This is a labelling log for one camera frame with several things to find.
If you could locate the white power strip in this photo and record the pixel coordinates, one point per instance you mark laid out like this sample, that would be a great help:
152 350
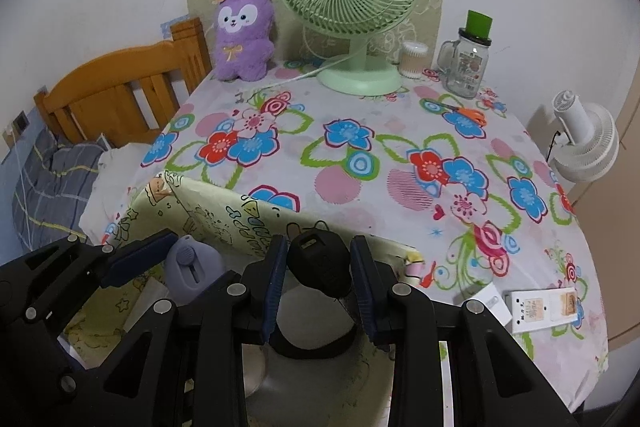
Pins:
545 309

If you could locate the blue wall sticker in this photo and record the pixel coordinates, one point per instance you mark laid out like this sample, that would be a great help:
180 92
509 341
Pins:
167 27

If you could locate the white standing fan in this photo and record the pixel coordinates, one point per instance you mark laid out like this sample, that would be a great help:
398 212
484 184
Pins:
585 137

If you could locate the purple plush toy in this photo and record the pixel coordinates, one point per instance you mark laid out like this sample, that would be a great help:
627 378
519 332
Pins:
245 37

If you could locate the lavender plastic container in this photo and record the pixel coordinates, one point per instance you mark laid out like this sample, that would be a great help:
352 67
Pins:
192 264

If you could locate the grey plaid pillow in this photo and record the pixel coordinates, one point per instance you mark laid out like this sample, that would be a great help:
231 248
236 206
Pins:
55 187

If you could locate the wooden bed headboard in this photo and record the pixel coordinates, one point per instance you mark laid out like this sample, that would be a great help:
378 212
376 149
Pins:
115 82

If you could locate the glass jar mug green lid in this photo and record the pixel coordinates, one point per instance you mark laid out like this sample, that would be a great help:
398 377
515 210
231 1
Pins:
467 67

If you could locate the white cloth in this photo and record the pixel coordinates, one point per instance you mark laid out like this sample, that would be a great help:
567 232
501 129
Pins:
115 177

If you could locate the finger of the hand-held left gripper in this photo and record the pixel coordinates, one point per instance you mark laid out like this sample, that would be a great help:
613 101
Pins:
215 289
137 257

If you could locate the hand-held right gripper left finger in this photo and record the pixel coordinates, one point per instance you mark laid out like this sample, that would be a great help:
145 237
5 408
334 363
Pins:
275 287

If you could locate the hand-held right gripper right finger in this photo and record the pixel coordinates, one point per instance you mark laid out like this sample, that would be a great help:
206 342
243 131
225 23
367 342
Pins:
361 287

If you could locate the beige door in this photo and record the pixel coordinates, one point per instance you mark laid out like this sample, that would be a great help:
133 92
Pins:
615 232

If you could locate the yellow cartoon fabric storage box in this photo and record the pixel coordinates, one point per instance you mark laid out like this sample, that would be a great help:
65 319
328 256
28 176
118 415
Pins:
215 217

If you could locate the clear cotton swab container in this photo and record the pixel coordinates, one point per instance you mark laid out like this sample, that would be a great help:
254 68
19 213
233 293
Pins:
415 62

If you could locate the floral printed tablecloth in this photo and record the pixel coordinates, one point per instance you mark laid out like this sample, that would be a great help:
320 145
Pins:
350 117

